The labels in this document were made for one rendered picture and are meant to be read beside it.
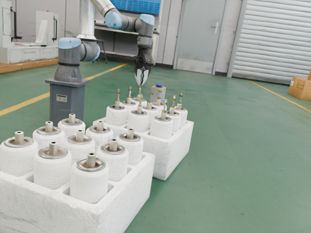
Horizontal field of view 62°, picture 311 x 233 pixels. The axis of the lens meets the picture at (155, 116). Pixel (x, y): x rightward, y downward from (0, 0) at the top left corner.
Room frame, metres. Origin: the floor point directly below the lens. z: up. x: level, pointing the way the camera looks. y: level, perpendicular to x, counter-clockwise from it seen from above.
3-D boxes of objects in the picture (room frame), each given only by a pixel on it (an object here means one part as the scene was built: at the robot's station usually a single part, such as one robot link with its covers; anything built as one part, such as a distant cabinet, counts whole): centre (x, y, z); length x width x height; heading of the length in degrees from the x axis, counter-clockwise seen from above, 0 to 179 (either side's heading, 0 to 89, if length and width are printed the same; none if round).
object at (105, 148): (0.71, 0.11, 0.25); 0.08 x 0.08 x 0.01
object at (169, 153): (1.25, 0.04, 0.09); 0.39 x 0.39 x 0.18; 70
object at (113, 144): (0.71, 0.11, 0.26); 0.02 x 0.02 x 0.03
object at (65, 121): (0.89, 0.30, 0.25); 0.08 x 0.08 x 0.01
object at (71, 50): (1.46, 0.52, 0.47); 0.13 x 0.12 x 0.14; 156
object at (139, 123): (1.14, 0.08, 0.16); 0.10 x 0.10 x 0.18
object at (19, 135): (0.67, 0.37, 0.26); 0.02 x 0.02 x 0.03
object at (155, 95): (1.55, 0.00, 0.16); 0.07 x 0.07 x 0.31; 70
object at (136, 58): (1.43, 0.11, 0.48); 0.09 x 0.08 x 0.12; 25
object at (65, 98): (1.45, 0.52, 0.15); 0.19 x 0.19 x 0.30; 88
